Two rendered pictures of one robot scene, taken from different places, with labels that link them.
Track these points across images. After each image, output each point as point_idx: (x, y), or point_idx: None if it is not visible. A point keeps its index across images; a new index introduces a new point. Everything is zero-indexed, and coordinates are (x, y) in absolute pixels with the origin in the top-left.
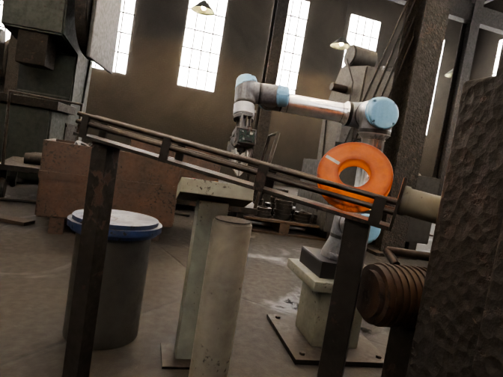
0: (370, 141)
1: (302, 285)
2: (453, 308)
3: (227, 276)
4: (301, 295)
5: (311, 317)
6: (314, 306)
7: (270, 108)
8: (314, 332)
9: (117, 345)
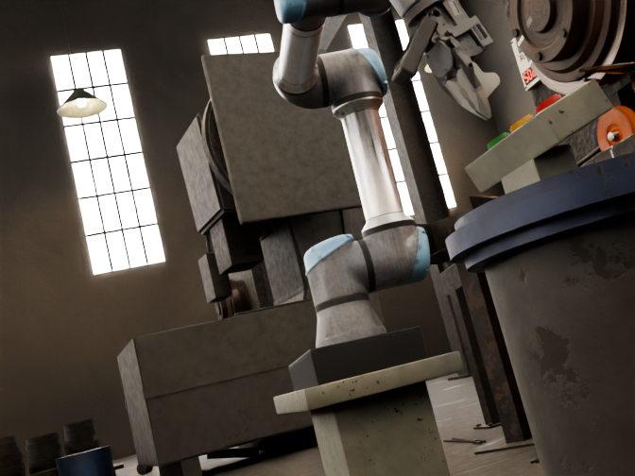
0: (378, 112)
1: (345, 432)
2: None
3: None
4: (352, 454)
5: (425, 454)
6: (422, 428)
7: (339, 14)
8: (449, 471)
9: None
